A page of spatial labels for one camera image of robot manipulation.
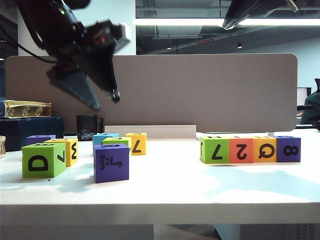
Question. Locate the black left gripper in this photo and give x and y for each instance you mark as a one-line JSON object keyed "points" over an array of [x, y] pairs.
{"points": [[72, 60]]}

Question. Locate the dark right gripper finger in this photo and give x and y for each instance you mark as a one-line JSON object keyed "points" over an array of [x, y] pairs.
{"points": [[240, 12], [262, 11]]}

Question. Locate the blue A letter block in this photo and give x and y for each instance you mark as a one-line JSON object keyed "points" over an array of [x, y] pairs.
{"points": [[97, 140]]}

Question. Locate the green umbrella Q block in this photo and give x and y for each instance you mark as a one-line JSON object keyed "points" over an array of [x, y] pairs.
{"points": [[117, 141]]}

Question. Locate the yellow 7 E block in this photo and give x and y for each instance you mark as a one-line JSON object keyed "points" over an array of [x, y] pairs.
{"points": [[140, 150]]}

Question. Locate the green duck D block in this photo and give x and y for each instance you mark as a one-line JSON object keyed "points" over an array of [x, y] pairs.
{"points": [[37, 150]]}

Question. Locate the purple giraffe 5 block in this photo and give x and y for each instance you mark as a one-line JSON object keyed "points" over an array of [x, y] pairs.
{"points": [[112, 172]]}

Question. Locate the black ceiling spotlight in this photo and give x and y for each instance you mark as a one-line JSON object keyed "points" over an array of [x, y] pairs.
{"points": [[239, 45]]}

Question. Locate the red ceiling sign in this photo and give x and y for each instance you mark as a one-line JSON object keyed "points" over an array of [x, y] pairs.
{"points": [[205, 41]]}

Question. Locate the black mug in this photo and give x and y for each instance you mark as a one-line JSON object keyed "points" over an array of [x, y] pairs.
{"points": [[86, 125]]}

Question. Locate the ceiling light strip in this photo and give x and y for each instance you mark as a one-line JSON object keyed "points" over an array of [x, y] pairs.
{"points": [[175, 22]]}

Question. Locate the gold ornate tray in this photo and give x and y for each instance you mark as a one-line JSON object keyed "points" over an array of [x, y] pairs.
{"points": [[25, 110]]}

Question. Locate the yellow whale W block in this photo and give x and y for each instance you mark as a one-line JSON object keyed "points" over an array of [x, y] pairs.
{"points": [[68, 150]]}

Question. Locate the purple O B block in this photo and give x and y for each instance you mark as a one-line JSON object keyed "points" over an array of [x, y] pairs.
{"points": [[37, 140]]}

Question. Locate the dark blue box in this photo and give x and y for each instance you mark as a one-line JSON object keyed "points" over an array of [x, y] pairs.
{"points": [[25, 130]]}

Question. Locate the grey-brown desk divider panel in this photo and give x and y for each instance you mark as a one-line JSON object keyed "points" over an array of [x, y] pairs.
{"points": [[200, 95]]}

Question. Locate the background computer monitor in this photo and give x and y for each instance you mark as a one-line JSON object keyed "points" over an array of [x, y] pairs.
{"points": [[302, 96]]}

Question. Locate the person in green shirt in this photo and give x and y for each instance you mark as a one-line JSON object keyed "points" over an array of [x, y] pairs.
{"points": [[312, 107]]}

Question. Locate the wooden tray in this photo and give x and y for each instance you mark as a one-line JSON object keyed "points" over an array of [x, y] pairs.
{"points": [[2, 147]]}

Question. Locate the small black rounded object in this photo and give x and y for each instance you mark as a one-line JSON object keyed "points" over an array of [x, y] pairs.
{"points": [[318, 126]]}

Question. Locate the green J 7 block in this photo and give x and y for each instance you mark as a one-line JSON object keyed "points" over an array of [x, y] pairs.
{"points": [[205, 160]]}

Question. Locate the red 2 block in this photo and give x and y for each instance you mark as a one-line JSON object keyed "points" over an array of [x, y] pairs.
{"points": [[247, 157]]}

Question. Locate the yellow Q block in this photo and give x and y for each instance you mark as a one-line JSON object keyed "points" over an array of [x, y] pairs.
{"points": [[257, 157]]}

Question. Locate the purple 8 block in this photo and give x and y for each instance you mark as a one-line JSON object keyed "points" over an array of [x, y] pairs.
{"points": [[280, 157]]}

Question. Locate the white table leg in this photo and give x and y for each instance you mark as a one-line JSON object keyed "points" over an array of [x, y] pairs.
{"points": [[227, 232]]}

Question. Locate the grey vented cabinet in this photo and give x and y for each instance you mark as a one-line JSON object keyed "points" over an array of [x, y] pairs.
{"points": [[275, 232]]}

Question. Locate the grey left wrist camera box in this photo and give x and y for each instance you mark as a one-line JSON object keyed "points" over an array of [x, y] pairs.
{"points": [[120, 37]]}

